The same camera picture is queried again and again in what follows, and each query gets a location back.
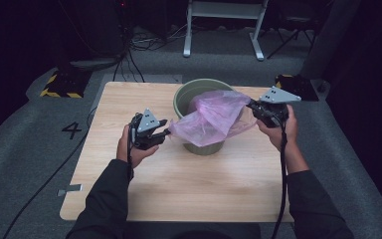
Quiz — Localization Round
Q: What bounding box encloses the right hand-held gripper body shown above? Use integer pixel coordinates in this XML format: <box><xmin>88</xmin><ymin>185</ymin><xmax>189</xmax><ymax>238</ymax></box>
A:
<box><xmin>252</xmin><ymin>85</ymin><xmax>302</xmax><ymax>129</ymax></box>

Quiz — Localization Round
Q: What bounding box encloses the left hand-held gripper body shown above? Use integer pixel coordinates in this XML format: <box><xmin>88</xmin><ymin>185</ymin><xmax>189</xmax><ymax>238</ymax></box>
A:
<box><xmin>128</xmin><ymin>108</ymin><xmax>169</xmax><ymax>151</ymax></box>

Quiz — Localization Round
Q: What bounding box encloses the green plastic bin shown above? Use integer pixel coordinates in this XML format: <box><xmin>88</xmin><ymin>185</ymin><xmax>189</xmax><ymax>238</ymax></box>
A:
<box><xmin>173</xmin><ymin>78</ymin><xmax>244</xmax><ymax>156</ymax></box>

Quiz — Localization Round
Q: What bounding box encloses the pink plastic bag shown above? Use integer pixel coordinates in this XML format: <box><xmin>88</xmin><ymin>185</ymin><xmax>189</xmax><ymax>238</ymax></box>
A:
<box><xmin>167</xmin><ymin>89</ymin><xmax>259</xmax><ymax>148</ymax></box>

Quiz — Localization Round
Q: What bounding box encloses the person's right hand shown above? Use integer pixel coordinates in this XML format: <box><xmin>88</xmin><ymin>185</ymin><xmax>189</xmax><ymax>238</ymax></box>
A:
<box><xmin>256</xmin><ymin>105</ymin><xmax>299</xmax><ymax>152</ymax></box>

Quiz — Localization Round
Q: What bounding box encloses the person's left hand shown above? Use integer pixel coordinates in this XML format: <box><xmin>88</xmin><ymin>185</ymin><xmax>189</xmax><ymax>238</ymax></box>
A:
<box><xmin>116</xmin><ymin>123</ymin><xmax>160</xmax><ymax>168</ymax></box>

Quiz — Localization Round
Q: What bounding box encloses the black yellow striped floor plate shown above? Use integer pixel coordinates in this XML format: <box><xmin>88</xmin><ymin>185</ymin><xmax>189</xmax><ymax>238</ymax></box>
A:
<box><xmin>275</xmin><ymin>74</ymin><xmax>320</xmax><ymax>103</ymax></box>
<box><xmin>39</xmin><ymin>68</ymin><xmax>93</xmax><ymax>100</ymax></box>

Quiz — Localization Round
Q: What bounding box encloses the black tripod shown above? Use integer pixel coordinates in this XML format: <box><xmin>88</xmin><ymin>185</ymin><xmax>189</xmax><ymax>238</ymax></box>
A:
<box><xmin>267</xmin><ymin>13</ymin><xmax>316</xmax><ymax>61</ymax></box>

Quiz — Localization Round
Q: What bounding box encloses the grey curtain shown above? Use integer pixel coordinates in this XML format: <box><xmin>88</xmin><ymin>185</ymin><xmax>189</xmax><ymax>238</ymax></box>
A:
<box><xmin>298</xmin><ymin>0</ymin><xmax>363</xmax><ymax>81</ymax></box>

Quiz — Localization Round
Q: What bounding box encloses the white metal stand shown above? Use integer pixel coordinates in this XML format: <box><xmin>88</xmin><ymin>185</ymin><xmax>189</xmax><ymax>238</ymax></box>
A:
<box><xmin>182</xmin><ymin>0</ymin><xmax>270</xmax><ymax>62</ymax></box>

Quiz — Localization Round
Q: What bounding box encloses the person's lap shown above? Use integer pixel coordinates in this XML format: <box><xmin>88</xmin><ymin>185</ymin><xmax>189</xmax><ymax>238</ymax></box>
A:
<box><xmin>127</xmin><ymin>221</ymin><xmax>263</xmax><ymax>239</ymax></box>

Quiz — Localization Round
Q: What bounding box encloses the grey tape strip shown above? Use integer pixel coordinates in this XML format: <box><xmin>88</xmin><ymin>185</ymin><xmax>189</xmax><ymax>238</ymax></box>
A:
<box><xmin>57</xmin><ymin>183</ymin><xmax>84</xmax><ymax>197</ymax></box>

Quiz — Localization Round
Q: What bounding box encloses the dark equipment stand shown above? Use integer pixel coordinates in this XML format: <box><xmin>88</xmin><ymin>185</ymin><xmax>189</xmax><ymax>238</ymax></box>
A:
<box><xmin>55</xmin><ymin>0</ymin><xmax>134</xmax><ymax>73</ymax></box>

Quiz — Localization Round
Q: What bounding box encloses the bundle of floor cables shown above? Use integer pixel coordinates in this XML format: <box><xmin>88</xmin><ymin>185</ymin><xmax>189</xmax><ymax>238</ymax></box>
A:
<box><xmin>111</xmin><ymin>23</ymin><xmax>195</xmax><ymax>84</ymax></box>

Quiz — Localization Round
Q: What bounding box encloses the long black floor cable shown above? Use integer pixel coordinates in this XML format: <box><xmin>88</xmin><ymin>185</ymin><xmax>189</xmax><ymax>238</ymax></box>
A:
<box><xmin>1</xmin><ymin>106</ymin><xmax>97</xmax><ymax>239</ymax></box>

